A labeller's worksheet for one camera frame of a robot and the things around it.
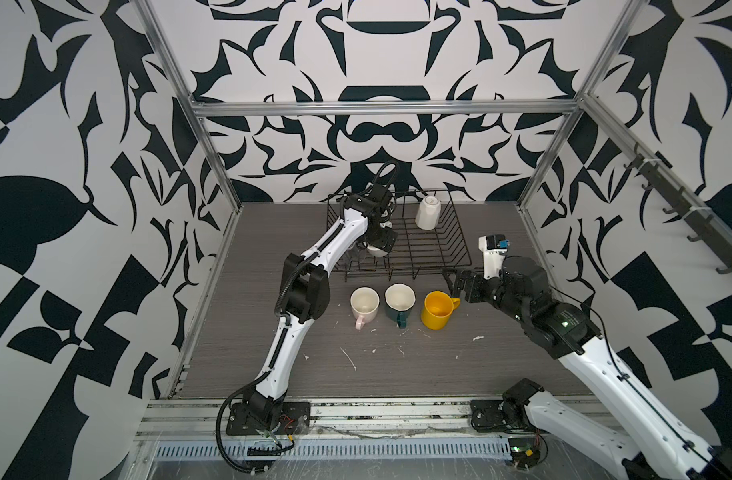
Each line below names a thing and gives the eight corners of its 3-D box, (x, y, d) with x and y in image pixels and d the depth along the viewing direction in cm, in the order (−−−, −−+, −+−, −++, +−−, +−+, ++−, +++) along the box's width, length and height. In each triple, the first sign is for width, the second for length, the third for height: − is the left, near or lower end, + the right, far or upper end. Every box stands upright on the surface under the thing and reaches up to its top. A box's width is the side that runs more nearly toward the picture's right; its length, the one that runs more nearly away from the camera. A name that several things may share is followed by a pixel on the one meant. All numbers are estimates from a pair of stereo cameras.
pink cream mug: (358, 337, 88) (357, 323, 81) (348, 305, 95) (346, 289, 87) (385, 328, 90) (386, 314, 83) (373, 297, 97) (374, 282, 89)
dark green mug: (376, 313, 93) (377, 296, 85) (394, 294, 98) (397, 276, 89) (400, 333, 89) (404, 318, 81) (418, 312, 94) (423, 295, 85)
